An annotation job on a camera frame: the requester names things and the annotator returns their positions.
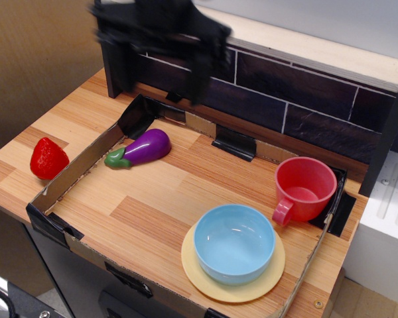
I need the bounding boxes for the light blue bowl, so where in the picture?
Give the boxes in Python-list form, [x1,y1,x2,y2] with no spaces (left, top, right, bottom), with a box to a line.
[193,204,276,286]

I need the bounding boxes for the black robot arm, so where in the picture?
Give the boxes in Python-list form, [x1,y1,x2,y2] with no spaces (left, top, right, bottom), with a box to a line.
[90,1,232,105]

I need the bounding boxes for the yellow plate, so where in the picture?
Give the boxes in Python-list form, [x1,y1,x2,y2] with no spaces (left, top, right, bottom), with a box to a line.
[181,226,285,303]

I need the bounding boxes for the purple toy eggplant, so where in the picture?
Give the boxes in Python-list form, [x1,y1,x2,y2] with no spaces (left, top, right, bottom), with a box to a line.
[104,129,172,168]

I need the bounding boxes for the cardboard tray border with tape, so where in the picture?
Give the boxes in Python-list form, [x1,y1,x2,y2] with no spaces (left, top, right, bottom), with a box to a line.
[27,95,356,317]

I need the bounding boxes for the red plastic cup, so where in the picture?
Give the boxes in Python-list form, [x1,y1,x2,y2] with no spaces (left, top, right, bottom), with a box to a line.
[272,156,338,226]

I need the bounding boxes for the red toy strawberry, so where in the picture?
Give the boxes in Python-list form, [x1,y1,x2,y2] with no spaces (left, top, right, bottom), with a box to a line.
[30,137,70,180]

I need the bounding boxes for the wooden shelf with dark posts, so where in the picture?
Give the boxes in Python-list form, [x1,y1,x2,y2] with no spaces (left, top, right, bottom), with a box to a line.
[93,0,398,197]

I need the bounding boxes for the white side unit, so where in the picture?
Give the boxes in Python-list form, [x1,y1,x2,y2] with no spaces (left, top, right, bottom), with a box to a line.
[343,152,398,302]

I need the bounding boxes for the black cable bottom left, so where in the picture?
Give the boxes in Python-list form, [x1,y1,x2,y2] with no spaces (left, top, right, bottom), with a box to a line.
[0,284,24,318]

